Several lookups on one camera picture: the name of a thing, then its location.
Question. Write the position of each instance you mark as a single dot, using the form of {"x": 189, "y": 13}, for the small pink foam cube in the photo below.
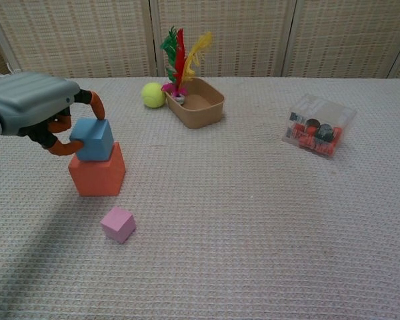
{"x": 115, "y": 227}

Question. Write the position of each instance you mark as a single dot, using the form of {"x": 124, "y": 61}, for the medium blue foam cube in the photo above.
{"x": 93, "y": 143}

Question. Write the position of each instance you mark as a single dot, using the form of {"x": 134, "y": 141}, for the brown paper tray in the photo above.
{"x": 203, "y": 116}

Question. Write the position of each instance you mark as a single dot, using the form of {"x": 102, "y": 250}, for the beige woven tablecloth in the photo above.
{"x": 220, "y": 216}

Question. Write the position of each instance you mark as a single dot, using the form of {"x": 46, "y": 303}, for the colourful feather shuttlecock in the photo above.
{"x": 179, "y": 61}

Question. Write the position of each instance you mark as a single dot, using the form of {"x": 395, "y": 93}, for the large orange foam cube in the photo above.
{"x": 96, "y": 180}

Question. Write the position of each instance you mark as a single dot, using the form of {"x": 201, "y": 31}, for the woven bamboo folding screen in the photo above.
{"x": 86, "y": 36}

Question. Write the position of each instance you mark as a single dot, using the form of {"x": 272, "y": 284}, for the yellow tennis ball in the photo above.
{"x": 152, "y": 96}

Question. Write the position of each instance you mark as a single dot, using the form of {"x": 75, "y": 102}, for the left robot hand grey orange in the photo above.
{"x": 30, "y": 100}

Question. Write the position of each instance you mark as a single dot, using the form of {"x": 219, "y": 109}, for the clear box with red pieces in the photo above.
{"x": 320, "y": 133}

